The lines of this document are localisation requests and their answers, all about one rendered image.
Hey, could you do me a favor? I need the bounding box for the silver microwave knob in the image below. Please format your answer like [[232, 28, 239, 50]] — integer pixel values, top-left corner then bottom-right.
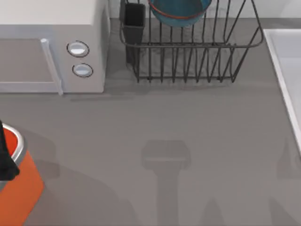
[[66, 40, 90, 58], [71, 63, 94, 78]]

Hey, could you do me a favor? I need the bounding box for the black utensil holder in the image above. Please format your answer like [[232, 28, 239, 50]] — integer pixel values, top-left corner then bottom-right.
[[119, 2, 146, 64]]

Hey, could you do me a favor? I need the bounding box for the pale microwave oven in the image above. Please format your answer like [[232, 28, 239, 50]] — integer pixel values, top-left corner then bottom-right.
[[0, 0, 111, 96]]

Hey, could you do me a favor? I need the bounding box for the blue bowl with red rim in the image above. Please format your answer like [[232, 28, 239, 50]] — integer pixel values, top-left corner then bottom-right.
[[147, 0, 212, 27]]

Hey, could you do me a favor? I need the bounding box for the microwave door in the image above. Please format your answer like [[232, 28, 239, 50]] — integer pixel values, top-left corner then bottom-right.
[[0, 38, 61, 93]]

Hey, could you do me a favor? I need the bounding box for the white sink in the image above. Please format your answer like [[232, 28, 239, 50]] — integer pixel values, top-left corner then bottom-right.
[[262, 28, 301, 157]]

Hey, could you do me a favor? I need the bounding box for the orange cup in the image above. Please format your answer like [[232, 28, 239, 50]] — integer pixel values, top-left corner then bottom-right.
[[0, 124, 45, 226]]

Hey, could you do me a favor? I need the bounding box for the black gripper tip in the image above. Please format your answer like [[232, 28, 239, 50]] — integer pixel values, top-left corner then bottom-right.
[[0, 120, 20, 181]]

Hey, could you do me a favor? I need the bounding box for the black wire dish rack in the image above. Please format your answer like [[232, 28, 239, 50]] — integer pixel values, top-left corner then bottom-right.
[[119, 0, 264, 84]]

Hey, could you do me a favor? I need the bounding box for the pale microwave door handle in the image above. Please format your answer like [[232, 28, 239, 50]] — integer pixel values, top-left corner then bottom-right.
[[40, 38, 64, 96]]

